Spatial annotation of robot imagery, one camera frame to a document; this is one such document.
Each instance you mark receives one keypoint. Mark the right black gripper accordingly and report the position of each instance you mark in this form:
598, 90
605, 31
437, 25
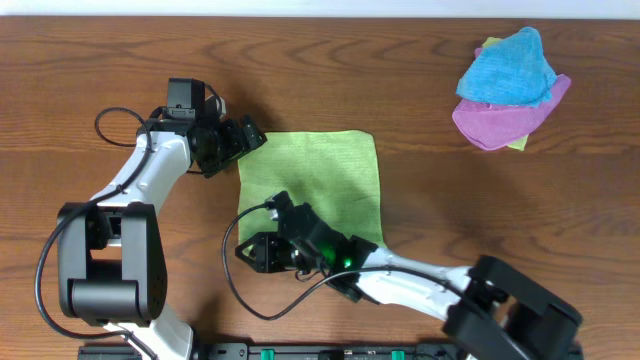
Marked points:
264, 245

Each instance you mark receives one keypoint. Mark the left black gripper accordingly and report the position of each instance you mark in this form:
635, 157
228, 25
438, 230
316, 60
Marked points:
238, 140

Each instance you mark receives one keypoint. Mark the green microfiber cloth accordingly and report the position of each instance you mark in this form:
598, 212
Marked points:
337, 173

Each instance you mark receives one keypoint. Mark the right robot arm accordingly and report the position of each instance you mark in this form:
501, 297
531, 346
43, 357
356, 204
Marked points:
490, 310

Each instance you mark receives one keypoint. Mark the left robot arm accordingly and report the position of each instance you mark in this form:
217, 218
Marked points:
111, 266

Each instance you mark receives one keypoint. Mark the purple microfiber cloth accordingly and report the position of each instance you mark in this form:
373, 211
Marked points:
491, 126

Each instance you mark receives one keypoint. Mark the yellow-green cloth at bottom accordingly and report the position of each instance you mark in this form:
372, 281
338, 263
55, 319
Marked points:
519, 144

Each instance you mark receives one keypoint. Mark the blue microfiber cloth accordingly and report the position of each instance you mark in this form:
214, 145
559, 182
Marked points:
511, 72

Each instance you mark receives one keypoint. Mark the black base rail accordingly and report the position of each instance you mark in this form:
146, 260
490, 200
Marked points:
242, 351

